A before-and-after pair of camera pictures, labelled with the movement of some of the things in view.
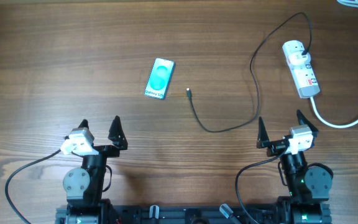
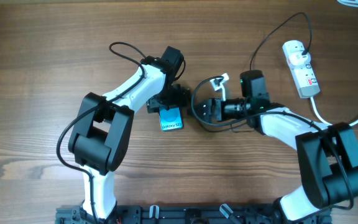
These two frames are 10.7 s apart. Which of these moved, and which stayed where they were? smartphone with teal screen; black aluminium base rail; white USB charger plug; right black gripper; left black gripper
Moved: left black gripper; right black gripper; smartphone with teal screen
Stayed: black aluminium base rail; white USB charger plug
